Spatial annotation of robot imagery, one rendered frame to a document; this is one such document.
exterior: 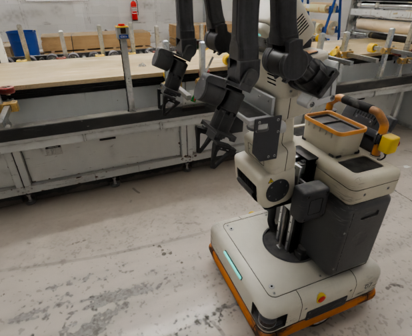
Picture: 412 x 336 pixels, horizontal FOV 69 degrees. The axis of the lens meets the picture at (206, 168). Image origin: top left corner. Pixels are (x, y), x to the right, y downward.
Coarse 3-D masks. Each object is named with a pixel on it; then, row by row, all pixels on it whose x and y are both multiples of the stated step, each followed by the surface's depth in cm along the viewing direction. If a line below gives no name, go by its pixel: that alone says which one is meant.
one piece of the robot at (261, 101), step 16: (256, 96) 105; (272, 96) 98; (240, 112) 103; (256, 112) 103; (272, 112) 99; (240, 128) 126; (256, 128) 97; (272, 128) 99; (256, 144) 100; (272, 144) 103
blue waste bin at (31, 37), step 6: (24, 30) 634; (30, 30) 634; (36, 30) 620; (12, 36) 593; (18, 36) 593; (30, 36) 605; (36, 36) 623; (12, 42) 601; (18, 42) 599; (30, 42) 609; (36, 42) 622; (12, 48) 611; (18, 48) 606; (30, 48) 613; (36, 48) 624; (18, 54) 612; (24, 54) 612; (30, 54) 617; (36, 54) 627
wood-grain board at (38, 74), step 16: (352, 48) 304; (400, 48) 304; (0, 64) 237; (16, 64) 237; (32, 64) 237; (48, 64) 237; (64, 64) 237; (80, 64) 237; (96, 64) 237; (112, 64) 237; (192, 64) 237; (224, 64) 237; (0, 80) 194; (16, 80) 194; (32, 80) 194; (48, 80) 194; (64, 80) 194; (80, 80) 196; (96, 80) 199; (112, 80) 203
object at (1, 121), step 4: (8, 100) 180; (4, 108) 168; (8, 108) 168; (4, 112) 162; (8, 112) 165; (0, 116) 157; (4, 116) 157; (8, 116) 164; (0, 120) 152; (4, 120) 154; (0, 124) 149; (4, 124) 153; (0, 128) 150
